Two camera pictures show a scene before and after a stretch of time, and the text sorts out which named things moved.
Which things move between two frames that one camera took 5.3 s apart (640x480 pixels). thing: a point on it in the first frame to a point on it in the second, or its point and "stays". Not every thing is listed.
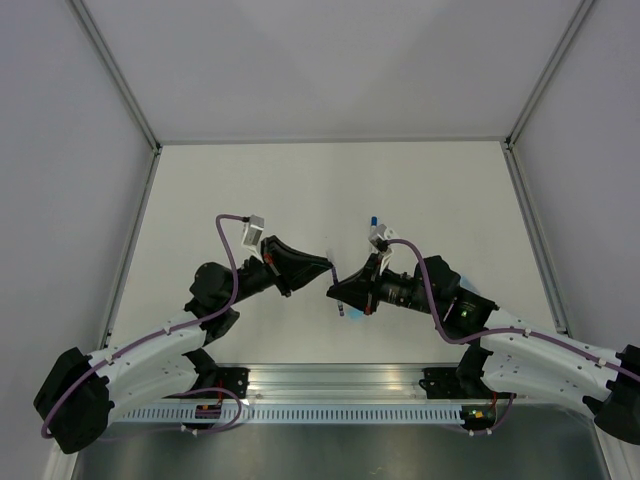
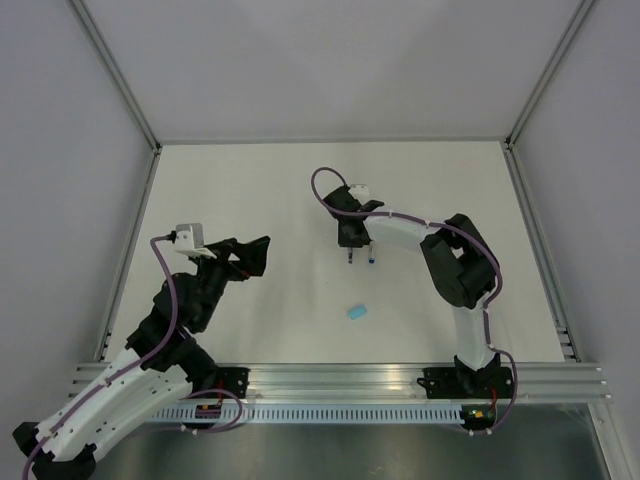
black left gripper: [285, 259] to [253, 257]
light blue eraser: [355, 313] stays
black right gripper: [361, 289] to [347, 242]
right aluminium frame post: [508, 147] stays
